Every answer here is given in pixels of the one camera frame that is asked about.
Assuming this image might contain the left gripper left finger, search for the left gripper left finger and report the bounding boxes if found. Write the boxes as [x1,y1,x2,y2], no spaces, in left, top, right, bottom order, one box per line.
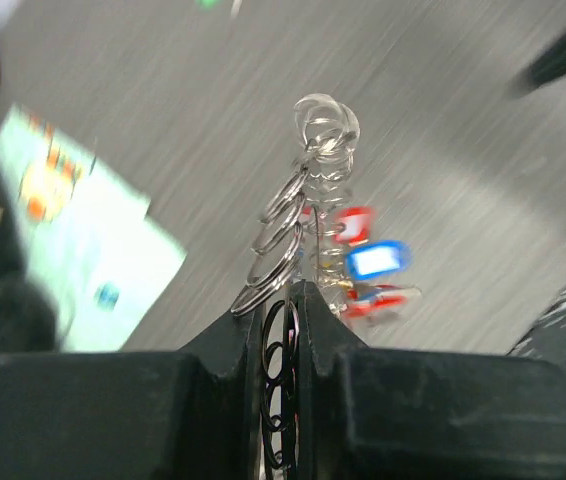
[0,309,264,479]

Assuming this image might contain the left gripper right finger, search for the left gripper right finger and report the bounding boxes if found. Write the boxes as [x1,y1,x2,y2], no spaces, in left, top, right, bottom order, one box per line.
[291,282,566,479]

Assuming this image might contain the blue key tag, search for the blue key tag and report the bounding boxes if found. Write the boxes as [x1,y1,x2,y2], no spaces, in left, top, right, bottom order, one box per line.
[344,240,412,282]

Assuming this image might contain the red key tags bunch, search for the red key tags bunch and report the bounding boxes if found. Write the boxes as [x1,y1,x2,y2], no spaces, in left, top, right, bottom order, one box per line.
[302,205,424,321]

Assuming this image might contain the large keyring with small rings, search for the large keyring with small rings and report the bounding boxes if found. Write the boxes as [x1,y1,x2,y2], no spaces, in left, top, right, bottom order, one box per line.
[230,93,360,479]

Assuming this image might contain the mint green cartoon cloth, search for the mint green cartoon cloth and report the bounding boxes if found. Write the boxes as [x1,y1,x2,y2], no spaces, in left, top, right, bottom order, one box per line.
[0,106,186,352]

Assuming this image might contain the silver key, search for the silver key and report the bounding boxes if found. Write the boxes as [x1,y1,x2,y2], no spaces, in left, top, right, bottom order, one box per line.
[230,0,243,19]

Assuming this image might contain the green key tag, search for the green key tag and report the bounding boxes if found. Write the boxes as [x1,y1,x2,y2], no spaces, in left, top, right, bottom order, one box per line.
[197,0,220,9]

